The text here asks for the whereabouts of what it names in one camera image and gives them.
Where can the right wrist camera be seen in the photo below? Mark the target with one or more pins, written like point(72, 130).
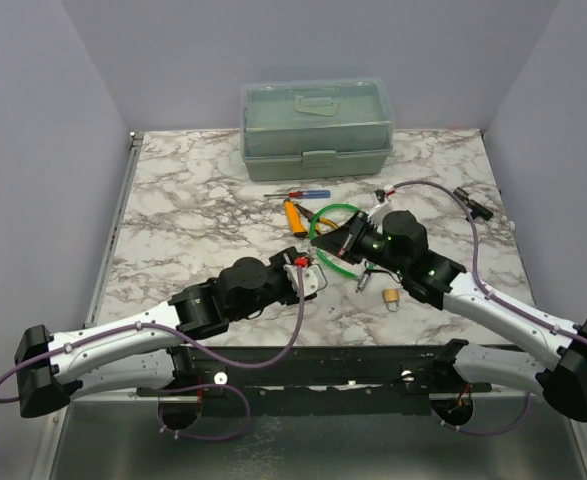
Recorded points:
point(382, 206)

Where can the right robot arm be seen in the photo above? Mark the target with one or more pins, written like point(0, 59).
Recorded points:
point(551, 359)

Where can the green plastic toolbox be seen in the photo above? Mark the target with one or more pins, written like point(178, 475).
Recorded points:
point(302, 130)

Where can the yellow handled pliers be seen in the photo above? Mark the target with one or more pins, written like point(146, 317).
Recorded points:
point(309, 215)

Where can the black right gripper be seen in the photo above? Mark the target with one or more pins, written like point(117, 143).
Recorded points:
point(342, 242)

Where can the black small tool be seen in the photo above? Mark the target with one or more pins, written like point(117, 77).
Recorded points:
point(476, 209)

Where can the blue red screwdriver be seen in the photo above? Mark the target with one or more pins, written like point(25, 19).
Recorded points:
point(310, 194)

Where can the orange utility knife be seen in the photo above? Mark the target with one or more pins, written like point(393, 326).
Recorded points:
point(294, 220)

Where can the green cable lock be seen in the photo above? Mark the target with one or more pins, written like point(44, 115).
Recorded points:
point(361, 279)

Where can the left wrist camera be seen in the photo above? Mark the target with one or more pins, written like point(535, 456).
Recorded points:
point(309, 280)

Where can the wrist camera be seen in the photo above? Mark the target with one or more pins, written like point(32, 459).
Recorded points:
point(382, 206)
point(309, 280)

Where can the brass padlock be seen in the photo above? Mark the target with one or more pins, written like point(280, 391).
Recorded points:
point(391, 298)

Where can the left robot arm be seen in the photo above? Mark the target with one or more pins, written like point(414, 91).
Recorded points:
point(55, 368)

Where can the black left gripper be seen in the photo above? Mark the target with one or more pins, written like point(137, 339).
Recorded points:
point(277, 263)

